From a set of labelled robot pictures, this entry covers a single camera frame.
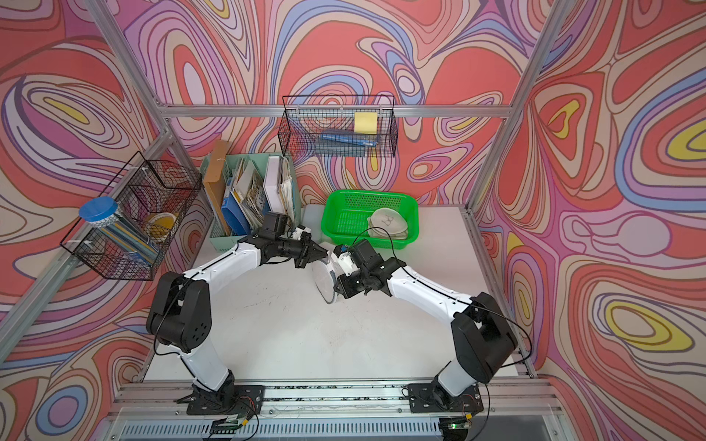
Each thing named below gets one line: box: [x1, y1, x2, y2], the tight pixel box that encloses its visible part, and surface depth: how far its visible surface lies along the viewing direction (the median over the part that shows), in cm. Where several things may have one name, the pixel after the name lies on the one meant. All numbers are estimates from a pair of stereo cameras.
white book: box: [262, 155, 295, 217], surface depth 96 cm
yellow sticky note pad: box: [353, 112, 378, 136], surface depth 90 cm
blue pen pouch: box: [318, 133, 378, 147], surface depth 90 cm
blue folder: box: [220, 190, 251, 237], surface depth 95 cm
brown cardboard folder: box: [204, 139, 231, 238], surface depth 92 cm
